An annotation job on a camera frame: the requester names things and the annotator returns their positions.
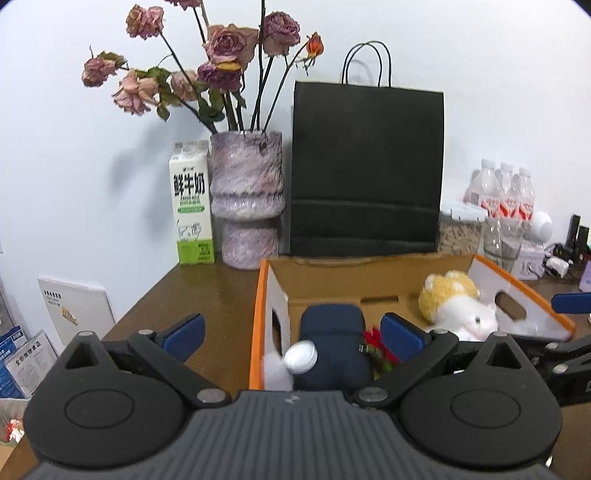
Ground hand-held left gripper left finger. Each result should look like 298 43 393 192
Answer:
65 314 232 409

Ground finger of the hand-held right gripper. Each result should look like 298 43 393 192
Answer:
551 292 591 315
519 336 591 371

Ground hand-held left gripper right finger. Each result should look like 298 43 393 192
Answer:
353 313 525 409

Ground red and green wrapper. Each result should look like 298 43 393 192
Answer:
358 328 398 380

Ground white and yellow plush toy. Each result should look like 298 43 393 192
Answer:
418 271 499 342

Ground navy zip case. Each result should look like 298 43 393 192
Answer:
293 304 375 393

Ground red cardboard box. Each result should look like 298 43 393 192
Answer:
249 253 577 393

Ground white round lid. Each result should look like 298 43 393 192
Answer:
284 340 319 374

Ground wooden desktop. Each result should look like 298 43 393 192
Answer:
0 265 591 480

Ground white tin box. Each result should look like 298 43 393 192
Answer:
515 242 546 281

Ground black upright device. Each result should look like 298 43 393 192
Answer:
567 215 591 259

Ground white round speaker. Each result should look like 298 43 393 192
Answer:
531 210 554 243

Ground clear glass cup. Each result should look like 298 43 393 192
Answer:
482 217 523 273

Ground white flat box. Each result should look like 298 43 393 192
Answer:
38 277 116 346

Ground pink label water bottle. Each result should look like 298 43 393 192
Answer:
496 162 520 220
515 167 536 221
463 159 502 217

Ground clear container of nuts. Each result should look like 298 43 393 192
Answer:
438 210 488 254

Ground white and green milk carton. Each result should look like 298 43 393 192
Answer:
168 141 215 266

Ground purple marbled vase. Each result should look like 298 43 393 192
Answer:
209 130 283 270

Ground blue and white boxes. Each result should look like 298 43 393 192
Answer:
0 325 61 398

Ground black paper bag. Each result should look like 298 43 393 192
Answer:
290 41 445 257

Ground dried rose bouquet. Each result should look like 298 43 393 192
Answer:
82 0 324 136

